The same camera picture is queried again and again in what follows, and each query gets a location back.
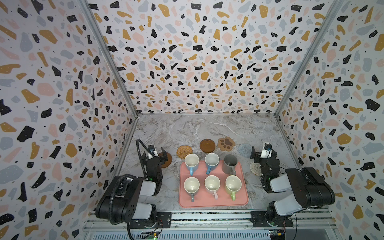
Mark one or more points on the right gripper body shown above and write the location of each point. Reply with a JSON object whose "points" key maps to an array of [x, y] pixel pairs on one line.
{"points": [[263, 164]]}

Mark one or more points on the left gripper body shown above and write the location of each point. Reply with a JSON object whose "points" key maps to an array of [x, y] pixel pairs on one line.
{"points": [[160, 162]]}

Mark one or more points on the brown wooden coaster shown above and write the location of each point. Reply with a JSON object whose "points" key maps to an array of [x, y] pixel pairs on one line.
{"points": [[169, 158], [207, 146]]}

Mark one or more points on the light blue woven coaster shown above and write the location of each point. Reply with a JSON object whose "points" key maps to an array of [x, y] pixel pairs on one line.
{"points": [[245, 150]]}

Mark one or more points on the cork paw coaster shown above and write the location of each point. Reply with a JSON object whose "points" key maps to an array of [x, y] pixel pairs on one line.
{"points": [[226, 144]]}

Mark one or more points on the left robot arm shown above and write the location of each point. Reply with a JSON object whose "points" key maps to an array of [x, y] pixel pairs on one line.
{"points": [[120, 202]]}

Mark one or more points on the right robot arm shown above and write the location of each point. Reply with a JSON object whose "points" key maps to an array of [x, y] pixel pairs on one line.
{"points": [[308, 188]]}

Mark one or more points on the multicolour woven coaster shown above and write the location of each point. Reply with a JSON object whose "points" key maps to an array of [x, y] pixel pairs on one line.
{"points": [[256, 169]]}

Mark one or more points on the woven rattan coaster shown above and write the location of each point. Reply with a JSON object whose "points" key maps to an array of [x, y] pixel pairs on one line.
{"points": [[183, 151]]}

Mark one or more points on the grey mug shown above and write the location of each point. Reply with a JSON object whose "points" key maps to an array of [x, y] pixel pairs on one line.
{"points": [[229, 165]]}

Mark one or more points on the blue mug back left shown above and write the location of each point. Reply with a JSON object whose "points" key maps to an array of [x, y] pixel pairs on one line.
{"points": [[192, 163]]}

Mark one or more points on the light blue patterned mug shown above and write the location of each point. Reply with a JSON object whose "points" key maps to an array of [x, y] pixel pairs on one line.
{"points": [[211, 160]]}

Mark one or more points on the pink silicone tray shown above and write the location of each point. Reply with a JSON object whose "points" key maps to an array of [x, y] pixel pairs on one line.
{"points": [[202, 190]]}

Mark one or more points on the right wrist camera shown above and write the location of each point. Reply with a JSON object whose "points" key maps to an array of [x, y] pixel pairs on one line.
{"points": [[266, 151]]}

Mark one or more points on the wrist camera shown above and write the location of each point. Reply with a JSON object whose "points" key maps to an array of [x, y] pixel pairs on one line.
{"points": [[152, 151], [266, 151]]}

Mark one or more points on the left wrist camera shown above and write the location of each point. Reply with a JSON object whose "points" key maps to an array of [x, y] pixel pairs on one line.
{"points": [[152, 151]]}

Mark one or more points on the green handled cream mug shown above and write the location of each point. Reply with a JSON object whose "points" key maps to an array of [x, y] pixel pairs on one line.
{"points": [[233, 185]]}

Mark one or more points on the teal handled cream mug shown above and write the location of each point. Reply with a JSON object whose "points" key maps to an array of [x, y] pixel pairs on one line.
{"points": [[192, 186]]}

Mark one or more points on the pink handled cream mug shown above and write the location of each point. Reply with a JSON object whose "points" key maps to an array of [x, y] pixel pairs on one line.
{"points": [[212, 185]]}

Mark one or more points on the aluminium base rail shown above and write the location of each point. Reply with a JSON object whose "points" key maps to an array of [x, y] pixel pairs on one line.
{"points": [[312, 224]]}

